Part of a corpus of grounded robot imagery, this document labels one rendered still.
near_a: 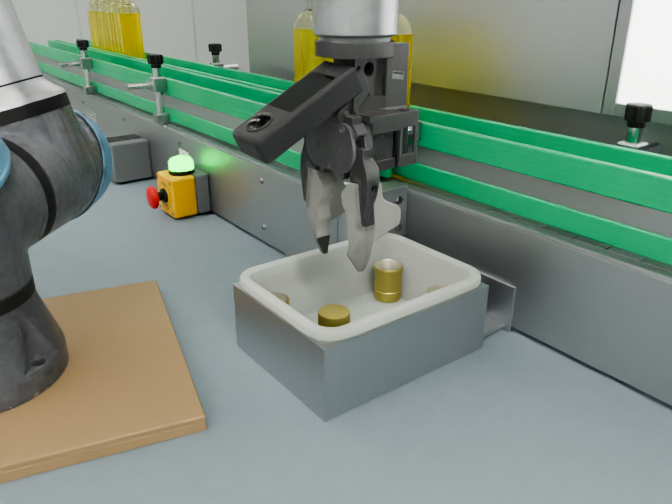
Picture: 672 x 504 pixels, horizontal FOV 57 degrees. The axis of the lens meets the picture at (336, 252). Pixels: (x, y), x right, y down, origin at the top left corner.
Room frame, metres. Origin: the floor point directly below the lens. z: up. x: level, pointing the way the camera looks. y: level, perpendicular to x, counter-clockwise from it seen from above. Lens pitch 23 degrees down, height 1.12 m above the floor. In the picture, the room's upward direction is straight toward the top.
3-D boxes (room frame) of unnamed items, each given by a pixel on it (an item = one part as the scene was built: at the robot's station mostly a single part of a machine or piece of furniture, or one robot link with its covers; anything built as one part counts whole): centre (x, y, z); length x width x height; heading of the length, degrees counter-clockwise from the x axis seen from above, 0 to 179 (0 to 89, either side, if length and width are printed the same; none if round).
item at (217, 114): (1.48, 0.51, 0.92); 1.75 x 0.01 x 0.08; 37
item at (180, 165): (1.06, 0.27, 0.84); 0.04 x 0.04 x 0.03
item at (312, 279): (0.61, -0.03, 0.80); 0.22 x 0.17 x 0.09; 127
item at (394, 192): (0.77, -0.05, 0.85); 0.09 x 0.04 x 0.07; 127
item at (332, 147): (0.59, -0.02, 1.02); 0.09 x 0.08 x 0.12; 128
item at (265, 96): (1.52, 0.45, 0.92); 1.75 x 0.01 x 0.08; 37
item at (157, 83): (1.21, 0.36, 0.94); 0.07 x 0.04 x 0.13; 127
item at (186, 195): (1.06, 0.27, 0.79); 0.07 x 0.07 x 0.07; 37
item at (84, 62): (1.58, 0.64, 0.94); 0.07 x 0.04 x 0.13; 127
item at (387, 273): (0.69, -0.06, 0.79); 0.04 x 0.04 x 0.04
